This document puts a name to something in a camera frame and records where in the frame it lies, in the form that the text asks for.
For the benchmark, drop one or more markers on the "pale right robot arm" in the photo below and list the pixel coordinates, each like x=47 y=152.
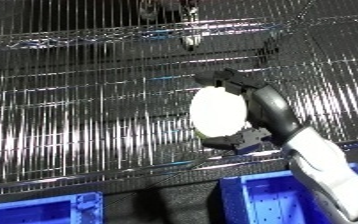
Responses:
x=329 y=173

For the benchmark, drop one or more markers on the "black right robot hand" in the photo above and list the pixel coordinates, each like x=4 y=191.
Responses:
x=273 y=113

